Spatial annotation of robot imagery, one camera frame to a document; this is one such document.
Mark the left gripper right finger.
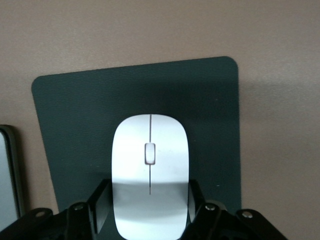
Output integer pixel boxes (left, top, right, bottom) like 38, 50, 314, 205
184, 178, 291, 240

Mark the white computer mouse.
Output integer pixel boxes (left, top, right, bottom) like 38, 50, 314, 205
111, 113, 190, 240

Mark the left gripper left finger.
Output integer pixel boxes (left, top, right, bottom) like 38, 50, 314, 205
0, 178, 113, 240

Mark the black mouse pad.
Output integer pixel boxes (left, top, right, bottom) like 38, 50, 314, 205
31, 56, 243, 240

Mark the silver laptop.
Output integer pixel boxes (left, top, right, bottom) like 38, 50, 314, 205
0, 124, 24, 219

